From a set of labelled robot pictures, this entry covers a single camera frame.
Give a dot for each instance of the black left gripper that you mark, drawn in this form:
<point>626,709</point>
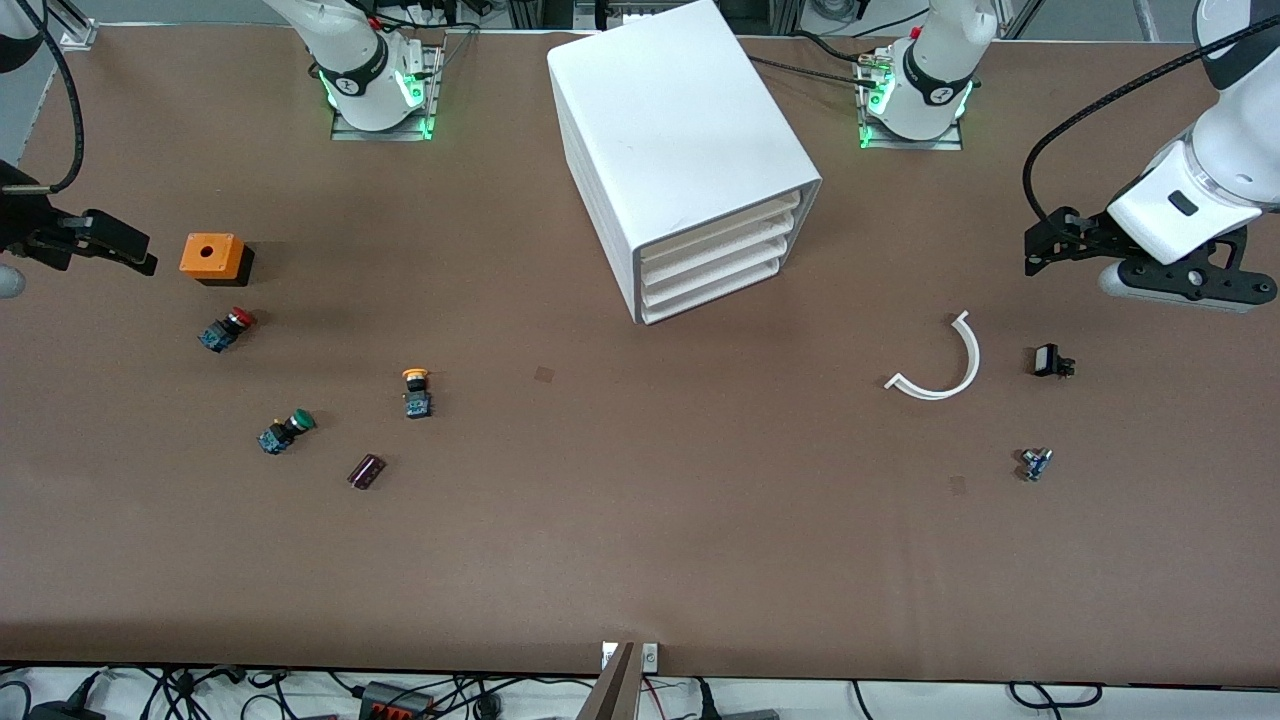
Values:
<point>1087,238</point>

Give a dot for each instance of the aluminium frame post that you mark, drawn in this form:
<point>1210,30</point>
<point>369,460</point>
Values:
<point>75,30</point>

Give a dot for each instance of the small blue silver component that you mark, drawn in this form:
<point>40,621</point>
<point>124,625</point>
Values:
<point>1035,465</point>

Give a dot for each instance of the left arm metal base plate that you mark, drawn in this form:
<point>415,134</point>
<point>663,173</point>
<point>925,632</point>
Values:
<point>940,143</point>

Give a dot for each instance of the black power strip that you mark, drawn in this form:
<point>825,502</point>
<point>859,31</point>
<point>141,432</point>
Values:
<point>395,703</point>

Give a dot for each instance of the black floor plug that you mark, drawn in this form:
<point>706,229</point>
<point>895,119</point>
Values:
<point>55,712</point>

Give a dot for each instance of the yellow push button switch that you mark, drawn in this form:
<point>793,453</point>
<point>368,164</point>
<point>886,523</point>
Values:
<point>417,400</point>

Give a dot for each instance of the small black switch block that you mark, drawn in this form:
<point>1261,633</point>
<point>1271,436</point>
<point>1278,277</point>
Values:
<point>1047,360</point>

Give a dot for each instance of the white drawer cabinet shell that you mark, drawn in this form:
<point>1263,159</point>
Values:
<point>670,120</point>

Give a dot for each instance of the red push button switch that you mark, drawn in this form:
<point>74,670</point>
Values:
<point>225,330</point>

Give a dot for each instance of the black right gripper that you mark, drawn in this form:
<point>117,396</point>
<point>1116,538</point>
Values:
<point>22,222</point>

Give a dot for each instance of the orange button enclosure box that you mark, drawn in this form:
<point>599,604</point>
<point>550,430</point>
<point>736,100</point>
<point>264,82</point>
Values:
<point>210,255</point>

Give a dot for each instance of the white scuffed cabinet drawer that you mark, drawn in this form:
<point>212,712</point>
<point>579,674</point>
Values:
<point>720,236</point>

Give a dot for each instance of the green push button switch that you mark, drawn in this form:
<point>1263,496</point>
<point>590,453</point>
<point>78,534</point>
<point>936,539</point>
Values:
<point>280,435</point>

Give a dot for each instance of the white table edge bracket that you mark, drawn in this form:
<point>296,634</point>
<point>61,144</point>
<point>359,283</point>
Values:
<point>650,656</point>

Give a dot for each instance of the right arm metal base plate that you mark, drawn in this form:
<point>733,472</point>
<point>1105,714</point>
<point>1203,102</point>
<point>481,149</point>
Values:
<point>350,133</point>

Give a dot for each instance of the white curved plastic strip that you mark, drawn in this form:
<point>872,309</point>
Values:
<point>975,358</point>

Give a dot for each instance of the grey camera stand bar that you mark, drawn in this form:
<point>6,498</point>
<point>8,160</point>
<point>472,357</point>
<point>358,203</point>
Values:
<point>615,690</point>

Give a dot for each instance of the purple cylindrical capacitor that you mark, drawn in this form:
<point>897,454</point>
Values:
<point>366,472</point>

